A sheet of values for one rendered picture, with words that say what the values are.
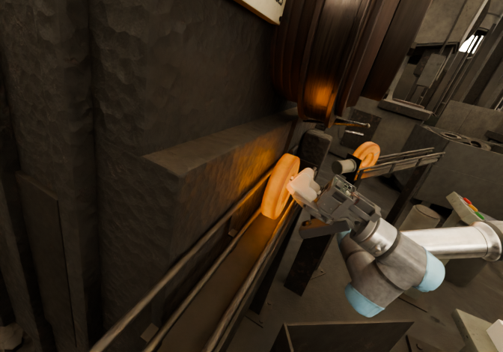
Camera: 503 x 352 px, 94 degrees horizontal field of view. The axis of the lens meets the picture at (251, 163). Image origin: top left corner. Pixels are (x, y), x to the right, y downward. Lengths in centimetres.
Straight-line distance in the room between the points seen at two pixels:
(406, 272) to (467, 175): 240
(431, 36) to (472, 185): 156
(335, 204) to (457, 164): 238
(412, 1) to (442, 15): 285
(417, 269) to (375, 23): 45
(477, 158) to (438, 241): 218
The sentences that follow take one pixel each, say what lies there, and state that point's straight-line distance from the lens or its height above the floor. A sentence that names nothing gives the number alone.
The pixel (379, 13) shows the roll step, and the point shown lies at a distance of 49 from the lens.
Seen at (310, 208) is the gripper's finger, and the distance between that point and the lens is 52.
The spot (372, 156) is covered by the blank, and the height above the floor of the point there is 72.
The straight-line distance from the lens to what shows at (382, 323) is 43.
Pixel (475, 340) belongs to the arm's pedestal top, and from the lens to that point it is 130.
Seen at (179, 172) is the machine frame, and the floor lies 87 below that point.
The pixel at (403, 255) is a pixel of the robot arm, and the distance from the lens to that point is 57.
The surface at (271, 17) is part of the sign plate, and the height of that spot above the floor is 106.
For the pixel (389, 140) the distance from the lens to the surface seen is 333.
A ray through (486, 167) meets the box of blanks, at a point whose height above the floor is 60.
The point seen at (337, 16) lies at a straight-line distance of 45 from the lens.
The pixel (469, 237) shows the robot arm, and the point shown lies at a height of 73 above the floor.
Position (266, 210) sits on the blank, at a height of 72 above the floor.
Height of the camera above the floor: 100
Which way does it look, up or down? 24 degrees down
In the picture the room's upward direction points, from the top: 15 degrees clockwise
